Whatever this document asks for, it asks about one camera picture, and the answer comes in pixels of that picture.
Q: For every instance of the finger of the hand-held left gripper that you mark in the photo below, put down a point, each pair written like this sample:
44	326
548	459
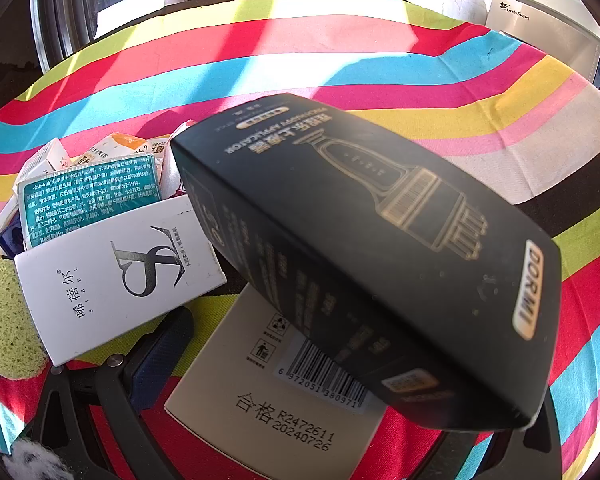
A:
7	236

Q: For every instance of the teal toothpaste box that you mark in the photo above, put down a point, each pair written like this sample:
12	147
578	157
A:
90	195

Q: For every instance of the white paper box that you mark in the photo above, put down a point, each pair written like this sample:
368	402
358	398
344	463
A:
170	175

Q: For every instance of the white cardboard box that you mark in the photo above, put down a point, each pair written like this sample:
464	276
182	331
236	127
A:
105	285

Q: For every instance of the white washing machine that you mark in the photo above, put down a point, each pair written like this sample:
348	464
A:
530	25

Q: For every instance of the white box with red print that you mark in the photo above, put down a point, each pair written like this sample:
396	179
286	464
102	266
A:
42	160

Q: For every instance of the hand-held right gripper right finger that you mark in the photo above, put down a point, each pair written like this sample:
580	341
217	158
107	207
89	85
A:
540	455

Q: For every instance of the black cardboard box gold print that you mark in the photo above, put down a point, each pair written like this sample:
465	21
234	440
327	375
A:
380	260

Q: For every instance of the window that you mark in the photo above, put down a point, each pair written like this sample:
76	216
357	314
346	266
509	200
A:
65	15

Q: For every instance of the green round sponge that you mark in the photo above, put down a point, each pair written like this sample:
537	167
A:
5	320

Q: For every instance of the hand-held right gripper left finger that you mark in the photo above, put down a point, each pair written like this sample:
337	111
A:
155	360

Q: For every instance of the white box with orange print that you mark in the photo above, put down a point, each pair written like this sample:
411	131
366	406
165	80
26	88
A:
122	142

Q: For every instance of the striped colourful cloth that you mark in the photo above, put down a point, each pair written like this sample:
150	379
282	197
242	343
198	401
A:
330	60

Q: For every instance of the beige box with barcode label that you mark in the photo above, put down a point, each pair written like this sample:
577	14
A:
240	410

